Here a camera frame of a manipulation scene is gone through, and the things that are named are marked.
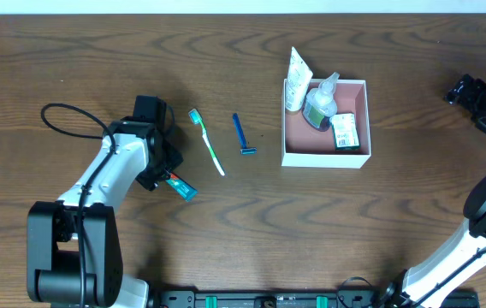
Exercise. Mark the cream box with pink interior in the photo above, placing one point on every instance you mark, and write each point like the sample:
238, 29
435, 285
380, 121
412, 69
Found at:
304, 146

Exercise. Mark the red teal Colgate toothpaste tube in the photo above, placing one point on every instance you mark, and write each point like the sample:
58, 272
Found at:
186, 191

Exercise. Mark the clear pump bottle purple liquid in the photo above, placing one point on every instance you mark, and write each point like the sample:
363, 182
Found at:
320, 104

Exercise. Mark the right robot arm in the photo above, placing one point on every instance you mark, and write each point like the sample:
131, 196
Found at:
464, 253

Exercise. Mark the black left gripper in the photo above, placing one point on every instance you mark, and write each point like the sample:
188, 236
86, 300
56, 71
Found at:
162, 167

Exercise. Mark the blue disposable razor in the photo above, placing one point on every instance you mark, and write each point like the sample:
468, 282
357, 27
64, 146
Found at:
244, 149

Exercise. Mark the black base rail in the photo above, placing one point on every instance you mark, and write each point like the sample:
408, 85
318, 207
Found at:
189, 299

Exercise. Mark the green white soap box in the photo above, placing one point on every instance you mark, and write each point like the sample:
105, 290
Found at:
345, 132

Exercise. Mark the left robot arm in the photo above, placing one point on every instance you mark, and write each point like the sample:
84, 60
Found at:
74, 256

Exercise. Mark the white Pantene lotion tube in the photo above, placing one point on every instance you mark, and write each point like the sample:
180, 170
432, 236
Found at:
298, 79

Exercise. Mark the green white toothbrush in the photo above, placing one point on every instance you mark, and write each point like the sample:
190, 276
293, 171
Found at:
197, 119

